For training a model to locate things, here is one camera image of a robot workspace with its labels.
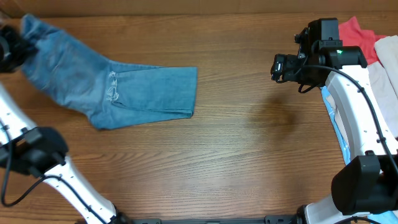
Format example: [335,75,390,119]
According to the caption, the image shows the pale pink garment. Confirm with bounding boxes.
[368,35,397,138]

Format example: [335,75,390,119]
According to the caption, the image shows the blue denim jeans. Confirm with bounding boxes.
[21,14,198,129]

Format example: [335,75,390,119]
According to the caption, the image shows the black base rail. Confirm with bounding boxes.
[131,215,303,224]

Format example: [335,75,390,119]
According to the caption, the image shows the light blue t-shirt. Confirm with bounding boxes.
[320,86,397,224]

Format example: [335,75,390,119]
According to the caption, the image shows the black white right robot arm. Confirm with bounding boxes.
[265,18,397,224]

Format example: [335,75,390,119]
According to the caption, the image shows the red t-shirt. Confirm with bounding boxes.
[338,16,386,65]

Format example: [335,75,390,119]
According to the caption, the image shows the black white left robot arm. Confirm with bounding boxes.
[1,88,131,223]

